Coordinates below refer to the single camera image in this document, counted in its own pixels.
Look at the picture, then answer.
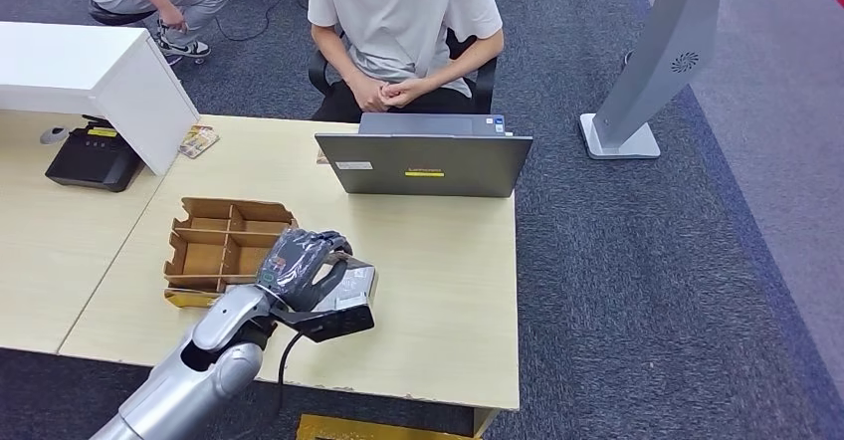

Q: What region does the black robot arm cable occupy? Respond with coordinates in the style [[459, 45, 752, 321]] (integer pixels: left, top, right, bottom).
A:
[[277, 330, 308, 412]]

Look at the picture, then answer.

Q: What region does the person's left hand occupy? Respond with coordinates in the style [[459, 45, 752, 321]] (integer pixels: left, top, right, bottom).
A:
[[380, 77, 430, 110]]

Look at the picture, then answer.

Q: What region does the black stool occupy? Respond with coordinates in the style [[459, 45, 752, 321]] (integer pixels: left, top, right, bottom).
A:
[[89, 1, 158, 28]]

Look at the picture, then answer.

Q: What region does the wooden card organizer box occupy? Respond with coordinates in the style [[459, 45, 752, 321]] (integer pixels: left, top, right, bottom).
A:
[[163, 197, 300, 310]]

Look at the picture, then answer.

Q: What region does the patterned yellow card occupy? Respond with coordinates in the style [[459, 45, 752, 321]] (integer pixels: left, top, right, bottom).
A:
[[177, 124, 221, 160]]

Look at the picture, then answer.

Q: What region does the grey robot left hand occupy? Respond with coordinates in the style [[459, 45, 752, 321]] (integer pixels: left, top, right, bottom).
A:
[[255, 227, 354, 313]]

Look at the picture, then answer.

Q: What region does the grey laptop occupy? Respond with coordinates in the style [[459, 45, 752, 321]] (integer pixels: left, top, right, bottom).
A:
[[314, 112, 534, 199]]

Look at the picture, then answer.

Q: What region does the black office chair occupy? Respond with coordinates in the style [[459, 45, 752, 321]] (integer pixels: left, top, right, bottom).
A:
[[308, 28, 499, 115]]

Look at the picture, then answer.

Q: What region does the yellow box under desk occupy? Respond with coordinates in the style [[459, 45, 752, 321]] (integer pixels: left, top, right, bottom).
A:
[[297, 413, 483, 440]]

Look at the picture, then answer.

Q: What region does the black floor cable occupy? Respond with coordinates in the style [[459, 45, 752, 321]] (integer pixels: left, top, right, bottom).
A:
[[216, 0, 312, 43]]

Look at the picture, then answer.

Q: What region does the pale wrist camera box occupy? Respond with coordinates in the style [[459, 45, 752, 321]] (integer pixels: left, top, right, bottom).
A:
[[270, 255, 379, 344]]

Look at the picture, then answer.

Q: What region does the person's right hand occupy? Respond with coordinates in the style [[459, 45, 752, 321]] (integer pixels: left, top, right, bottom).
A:
[[349, 74, 390, 113]]

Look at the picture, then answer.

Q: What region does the black payment terminal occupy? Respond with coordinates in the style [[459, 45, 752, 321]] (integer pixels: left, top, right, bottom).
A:
[[44, 114, 146, 193]]

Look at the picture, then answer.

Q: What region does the grey kiosk stand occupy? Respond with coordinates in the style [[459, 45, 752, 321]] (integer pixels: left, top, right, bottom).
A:
[[579, 0, 730, 160]]

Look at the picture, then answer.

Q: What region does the person at desk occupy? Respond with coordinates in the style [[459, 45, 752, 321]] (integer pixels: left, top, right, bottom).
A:
[[307, 0, 506, 123]]

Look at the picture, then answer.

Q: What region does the white desk riser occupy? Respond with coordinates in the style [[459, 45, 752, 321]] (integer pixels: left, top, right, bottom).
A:
[[0, 21, 200, 176]]

